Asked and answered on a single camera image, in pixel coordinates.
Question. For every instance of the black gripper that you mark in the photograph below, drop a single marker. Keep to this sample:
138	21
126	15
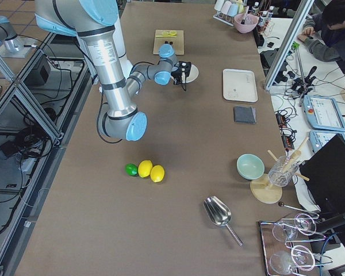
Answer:
177	74

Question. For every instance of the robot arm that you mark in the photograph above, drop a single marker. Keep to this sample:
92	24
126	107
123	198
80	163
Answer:
11	45
97	24

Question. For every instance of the cream rabbit tray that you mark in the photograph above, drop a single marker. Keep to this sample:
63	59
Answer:
239	85

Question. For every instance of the cream round plate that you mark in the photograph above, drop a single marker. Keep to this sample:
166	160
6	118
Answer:
192	76

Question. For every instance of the wooden cutting board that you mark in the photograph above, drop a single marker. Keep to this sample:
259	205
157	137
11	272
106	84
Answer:
178	42

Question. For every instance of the grey folded cloth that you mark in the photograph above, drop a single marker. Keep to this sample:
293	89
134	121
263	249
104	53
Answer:
244	114

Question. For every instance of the white cup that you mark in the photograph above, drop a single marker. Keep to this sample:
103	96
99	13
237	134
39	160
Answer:
218	5

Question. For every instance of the pink bowl with ice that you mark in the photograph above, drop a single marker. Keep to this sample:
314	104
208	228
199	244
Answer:
251	22

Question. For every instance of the light blue cup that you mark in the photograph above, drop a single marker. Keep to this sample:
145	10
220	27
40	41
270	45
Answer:
233	10

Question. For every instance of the pink cup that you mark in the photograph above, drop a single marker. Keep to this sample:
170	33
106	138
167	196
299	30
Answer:
226	8

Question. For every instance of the yellow cup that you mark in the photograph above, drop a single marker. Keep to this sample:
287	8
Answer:
240	5

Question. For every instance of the green lime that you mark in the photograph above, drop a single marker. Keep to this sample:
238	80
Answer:
131	169

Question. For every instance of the steel muddler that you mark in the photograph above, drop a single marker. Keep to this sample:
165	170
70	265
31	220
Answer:
243	20

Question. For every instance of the green bowl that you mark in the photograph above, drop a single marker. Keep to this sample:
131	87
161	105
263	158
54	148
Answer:
250	166

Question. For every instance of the reacher grabber tool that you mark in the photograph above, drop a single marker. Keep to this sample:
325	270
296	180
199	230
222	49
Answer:
295	47

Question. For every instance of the steel scoop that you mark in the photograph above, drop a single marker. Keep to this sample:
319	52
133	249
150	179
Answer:
220	215

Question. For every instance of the wooden glass stand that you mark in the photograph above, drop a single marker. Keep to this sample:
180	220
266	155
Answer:
268	193

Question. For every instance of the clear textured glass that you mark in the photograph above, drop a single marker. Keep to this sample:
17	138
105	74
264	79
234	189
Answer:
282	171

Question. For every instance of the blue teach pendant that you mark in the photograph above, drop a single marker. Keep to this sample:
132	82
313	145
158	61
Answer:
319	138
323	113

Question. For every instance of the seated person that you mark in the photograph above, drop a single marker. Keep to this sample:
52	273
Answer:
324	34

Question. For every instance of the black monitor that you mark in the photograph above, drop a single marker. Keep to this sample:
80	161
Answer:
326	173

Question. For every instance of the wine glass rack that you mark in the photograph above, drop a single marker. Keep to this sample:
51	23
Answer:
286	245

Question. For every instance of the white wire cup rack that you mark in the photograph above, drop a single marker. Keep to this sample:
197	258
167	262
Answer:
223	17

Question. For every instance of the aluminium frame post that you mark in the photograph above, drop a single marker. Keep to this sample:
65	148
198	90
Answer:
287	42

